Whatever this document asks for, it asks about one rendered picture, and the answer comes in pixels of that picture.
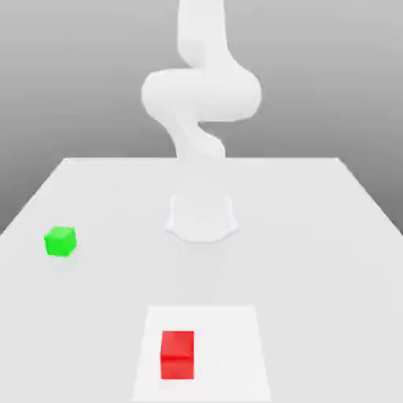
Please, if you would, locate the small green cube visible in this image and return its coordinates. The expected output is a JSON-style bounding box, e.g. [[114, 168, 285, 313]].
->
[[43, 225, 78, 258]]

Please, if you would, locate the small red cube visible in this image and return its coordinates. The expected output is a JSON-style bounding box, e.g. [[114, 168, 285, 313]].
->
[[159, 330, 195, 381]]

